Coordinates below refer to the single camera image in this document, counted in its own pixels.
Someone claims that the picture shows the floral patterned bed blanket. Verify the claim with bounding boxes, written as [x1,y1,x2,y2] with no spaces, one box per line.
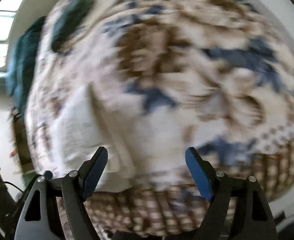
[25,0,294,239]

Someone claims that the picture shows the folded teal cloth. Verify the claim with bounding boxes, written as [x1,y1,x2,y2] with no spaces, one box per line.
[51,0,93,53]

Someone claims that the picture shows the white pants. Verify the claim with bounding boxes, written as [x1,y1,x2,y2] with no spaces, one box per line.
[51,85,176,193]

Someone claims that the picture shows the teal garment by window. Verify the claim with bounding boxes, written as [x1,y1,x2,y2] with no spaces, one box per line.
[5,16,45,116]

